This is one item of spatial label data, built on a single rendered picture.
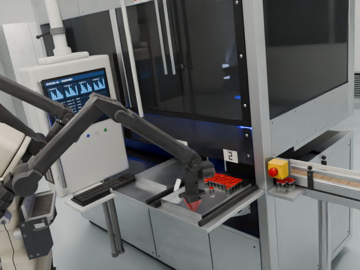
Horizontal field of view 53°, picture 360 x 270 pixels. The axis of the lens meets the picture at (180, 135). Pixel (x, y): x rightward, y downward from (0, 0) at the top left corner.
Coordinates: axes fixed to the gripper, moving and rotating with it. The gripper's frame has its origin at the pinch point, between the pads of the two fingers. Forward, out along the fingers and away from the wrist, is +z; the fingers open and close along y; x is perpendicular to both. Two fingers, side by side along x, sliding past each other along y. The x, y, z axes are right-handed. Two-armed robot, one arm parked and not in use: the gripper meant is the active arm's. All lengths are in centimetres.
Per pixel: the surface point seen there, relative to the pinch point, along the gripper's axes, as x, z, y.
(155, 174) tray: 51, -1, 21
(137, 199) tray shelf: 35.2, 2.0, -2.9
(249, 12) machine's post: -11, -81, 27
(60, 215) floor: 231, 84, 39
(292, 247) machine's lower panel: -12, 37, 61
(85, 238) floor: 169, 85, 33
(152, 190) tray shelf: 36.1, 0.8, 7.3
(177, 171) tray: 42, -2, 30
